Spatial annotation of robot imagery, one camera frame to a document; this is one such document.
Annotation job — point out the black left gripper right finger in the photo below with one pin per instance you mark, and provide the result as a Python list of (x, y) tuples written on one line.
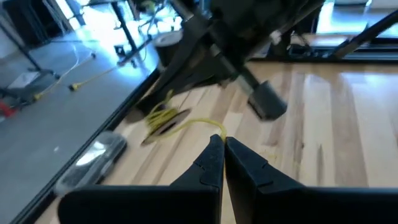
[(264, 199)]

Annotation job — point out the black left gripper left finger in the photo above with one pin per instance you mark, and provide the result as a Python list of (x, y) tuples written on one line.
[(186, 202)]

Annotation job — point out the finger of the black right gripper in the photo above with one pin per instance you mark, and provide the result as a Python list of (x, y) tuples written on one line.
[(189, 53), (214, 76)]

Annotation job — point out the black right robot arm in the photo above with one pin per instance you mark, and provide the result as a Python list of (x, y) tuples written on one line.
[(298, 25)]

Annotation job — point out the black floor stand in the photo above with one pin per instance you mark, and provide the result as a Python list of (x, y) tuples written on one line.
[(124, 28), (28, 55)]

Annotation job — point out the dark grey rectangular case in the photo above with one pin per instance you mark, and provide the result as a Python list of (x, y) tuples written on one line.
[(93, 161)]

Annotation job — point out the red metal bar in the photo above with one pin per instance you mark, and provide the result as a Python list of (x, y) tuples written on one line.
[(6, 110)]

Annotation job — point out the black aluminium table frame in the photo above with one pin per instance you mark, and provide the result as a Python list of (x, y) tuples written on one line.
[(113, 119)]

